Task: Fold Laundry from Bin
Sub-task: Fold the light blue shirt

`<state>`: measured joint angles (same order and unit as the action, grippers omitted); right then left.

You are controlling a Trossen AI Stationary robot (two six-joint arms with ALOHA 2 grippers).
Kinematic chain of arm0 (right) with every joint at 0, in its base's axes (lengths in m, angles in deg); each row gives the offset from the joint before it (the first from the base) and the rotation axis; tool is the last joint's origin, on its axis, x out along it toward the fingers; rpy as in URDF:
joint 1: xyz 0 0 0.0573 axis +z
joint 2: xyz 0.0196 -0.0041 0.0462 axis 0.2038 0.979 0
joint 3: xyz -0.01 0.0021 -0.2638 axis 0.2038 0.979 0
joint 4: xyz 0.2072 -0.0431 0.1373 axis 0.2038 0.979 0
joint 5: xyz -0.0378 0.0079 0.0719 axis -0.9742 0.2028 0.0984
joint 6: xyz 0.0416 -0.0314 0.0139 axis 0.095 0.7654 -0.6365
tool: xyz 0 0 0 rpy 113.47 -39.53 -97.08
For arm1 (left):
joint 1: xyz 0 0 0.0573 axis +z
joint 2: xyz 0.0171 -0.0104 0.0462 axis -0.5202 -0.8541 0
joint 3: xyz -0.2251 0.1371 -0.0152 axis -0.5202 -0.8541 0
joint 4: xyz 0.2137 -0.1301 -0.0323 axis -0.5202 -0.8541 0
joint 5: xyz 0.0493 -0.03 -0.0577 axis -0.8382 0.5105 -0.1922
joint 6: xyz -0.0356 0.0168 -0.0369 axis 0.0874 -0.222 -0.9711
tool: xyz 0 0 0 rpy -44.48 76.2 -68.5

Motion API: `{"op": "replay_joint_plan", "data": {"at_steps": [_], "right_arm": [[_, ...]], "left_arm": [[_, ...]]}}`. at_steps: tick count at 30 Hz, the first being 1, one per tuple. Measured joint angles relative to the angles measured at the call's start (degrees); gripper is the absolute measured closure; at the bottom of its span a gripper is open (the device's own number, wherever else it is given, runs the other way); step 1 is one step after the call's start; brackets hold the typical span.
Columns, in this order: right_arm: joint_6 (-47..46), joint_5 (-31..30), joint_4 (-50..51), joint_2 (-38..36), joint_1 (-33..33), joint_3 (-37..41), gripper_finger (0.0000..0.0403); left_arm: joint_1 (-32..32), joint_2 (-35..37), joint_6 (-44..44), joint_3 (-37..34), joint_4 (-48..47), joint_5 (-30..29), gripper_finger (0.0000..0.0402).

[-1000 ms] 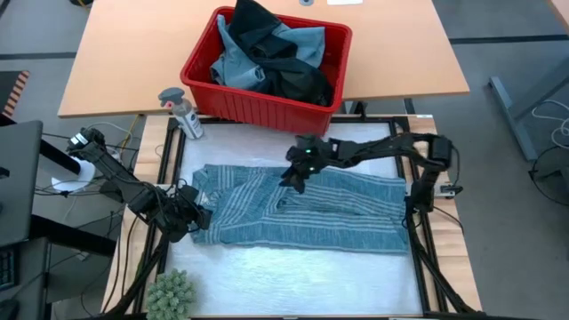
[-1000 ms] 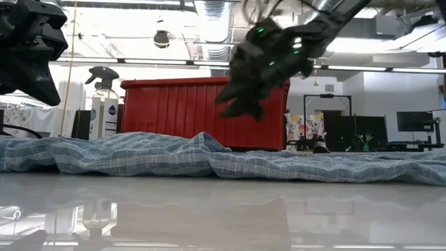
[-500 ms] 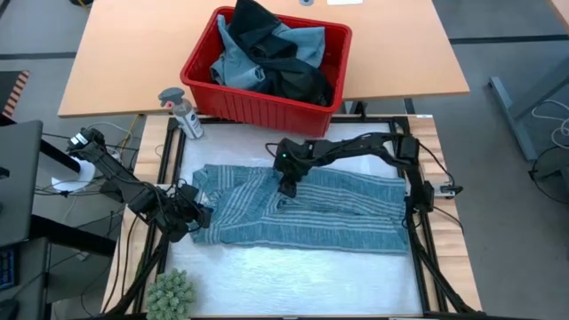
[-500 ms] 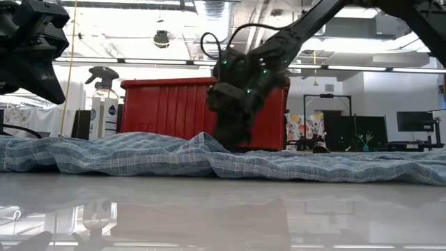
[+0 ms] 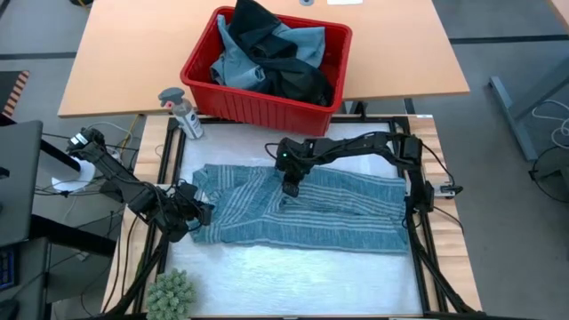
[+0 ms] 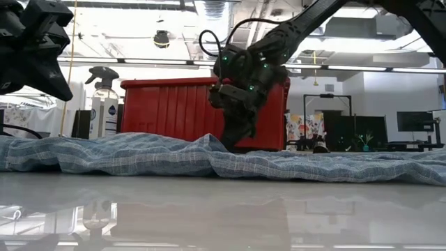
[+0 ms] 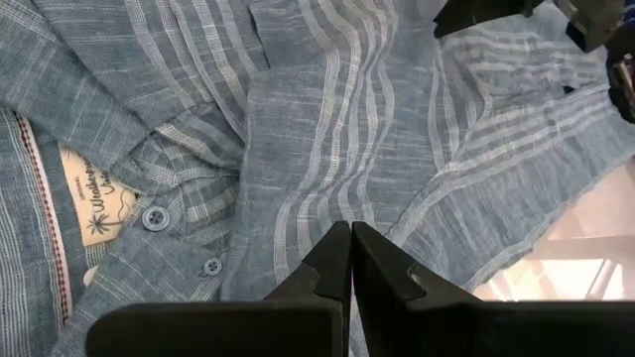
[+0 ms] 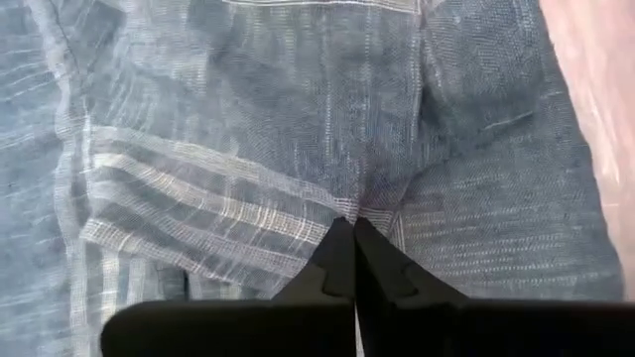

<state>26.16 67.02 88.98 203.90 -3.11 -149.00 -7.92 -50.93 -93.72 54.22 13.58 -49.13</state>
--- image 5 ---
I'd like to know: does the grey power strip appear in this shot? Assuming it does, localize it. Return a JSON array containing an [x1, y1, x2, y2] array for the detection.
[[431, 183, 464, 197]]

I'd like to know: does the clear spray bottle grey trigger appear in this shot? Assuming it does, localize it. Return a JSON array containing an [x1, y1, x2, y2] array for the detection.
[[156, 86, 205, 140]]

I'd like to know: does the hazard striped mat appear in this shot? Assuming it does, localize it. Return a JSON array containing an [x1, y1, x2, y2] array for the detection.
[[0, 69, 31, 119]]

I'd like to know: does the green artificial plant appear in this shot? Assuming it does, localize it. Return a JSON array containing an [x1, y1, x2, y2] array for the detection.
[[144, 268, 197, 320]]

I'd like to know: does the yellow cable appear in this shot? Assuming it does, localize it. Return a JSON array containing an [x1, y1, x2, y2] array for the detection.
[[118, 114, 140, 155]]

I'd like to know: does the backlit keyboard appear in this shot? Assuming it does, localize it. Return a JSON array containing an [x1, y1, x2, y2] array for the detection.
[[0, 247, 20, 293]]

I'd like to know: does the white round base disc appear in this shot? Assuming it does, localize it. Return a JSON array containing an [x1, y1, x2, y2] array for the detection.
[[50, 154, 97, 194]]

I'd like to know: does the dark grey monitor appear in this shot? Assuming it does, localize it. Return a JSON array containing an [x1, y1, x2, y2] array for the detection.
[[0, 119, 44, 249]]

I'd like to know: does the white floor cable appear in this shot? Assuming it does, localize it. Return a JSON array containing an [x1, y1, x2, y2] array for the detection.
[[530, 98, 569, 151]]

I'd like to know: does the light blue garment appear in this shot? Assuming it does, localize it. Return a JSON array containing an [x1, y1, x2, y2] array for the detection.
[[208, 14, 326, 92]]

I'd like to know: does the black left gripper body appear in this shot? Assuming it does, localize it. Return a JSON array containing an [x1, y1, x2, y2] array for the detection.
[[154, 199, 214, 244]]

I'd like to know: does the light wooden desk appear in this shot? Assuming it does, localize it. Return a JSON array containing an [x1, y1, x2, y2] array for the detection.
[[56, 0, 471, 119]]

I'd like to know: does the blue white striped shirt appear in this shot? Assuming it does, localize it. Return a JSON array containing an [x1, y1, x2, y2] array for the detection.
[[189, 163, 411, 256]]

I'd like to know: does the red plastic bin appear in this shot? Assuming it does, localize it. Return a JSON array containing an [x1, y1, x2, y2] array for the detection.
[[179, 5, 354, 138]]

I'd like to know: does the black aluminium frame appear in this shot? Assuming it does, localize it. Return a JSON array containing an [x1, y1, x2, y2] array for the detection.
[[104, 113, 479, 320]]

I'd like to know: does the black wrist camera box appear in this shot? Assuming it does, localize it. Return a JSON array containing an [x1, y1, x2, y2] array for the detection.
[[174, 180, 200, 202], [274, 148, 295, 173]]

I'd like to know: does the black garment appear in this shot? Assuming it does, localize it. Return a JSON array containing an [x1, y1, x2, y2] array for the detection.
[[248, 52, 335, 108]]

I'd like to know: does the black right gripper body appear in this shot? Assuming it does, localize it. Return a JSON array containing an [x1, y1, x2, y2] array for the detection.
[[284, 137, 315, 181]]

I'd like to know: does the black floor cable loop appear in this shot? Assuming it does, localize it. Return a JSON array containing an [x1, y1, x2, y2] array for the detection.
[[527, 145, 569, 218]]

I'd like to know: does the grey metal desk leg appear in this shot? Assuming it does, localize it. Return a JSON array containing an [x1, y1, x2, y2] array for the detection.
[[487, 57, 569, 162]]

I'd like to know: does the thin white cable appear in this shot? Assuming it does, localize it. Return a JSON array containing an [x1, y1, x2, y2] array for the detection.
[[83, 121, 140, 150]]

